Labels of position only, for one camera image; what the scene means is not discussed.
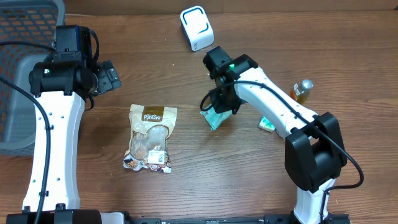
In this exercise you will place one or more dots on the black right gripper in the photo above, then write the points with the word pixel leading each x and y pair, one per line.
pixel 221 105

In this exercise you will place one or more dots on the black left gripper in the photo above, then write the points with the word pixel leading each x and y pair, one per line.
pixel 107 76

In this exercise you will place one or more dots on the teal wafer packet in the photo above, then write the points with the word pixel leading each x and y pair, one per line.
pixel 215 119

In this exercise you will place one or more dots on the teal tissue pack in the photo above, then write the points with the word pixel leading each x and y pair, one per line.
pixel 266 125

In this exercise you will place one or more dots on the yellow dish soap bottle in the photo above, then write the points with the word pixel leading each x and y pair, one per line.
pixel 301 90

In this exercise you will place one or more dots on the brown snack bag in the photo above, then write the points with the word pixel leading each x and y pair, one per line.
pixel 151 126

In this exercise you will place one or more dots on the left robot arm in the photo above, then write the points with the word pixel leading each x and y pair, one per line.
pixel 59 89

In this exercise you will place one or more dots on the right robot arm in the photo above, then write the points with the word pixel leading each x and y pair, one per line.
pixel 313 143

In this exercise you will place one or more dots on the white barcode scanner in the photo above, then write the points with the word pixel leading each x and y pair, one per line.
pixel 196 28

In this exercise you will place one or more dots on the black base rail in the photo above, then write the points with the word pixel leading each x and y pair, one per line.
pixel 217 221

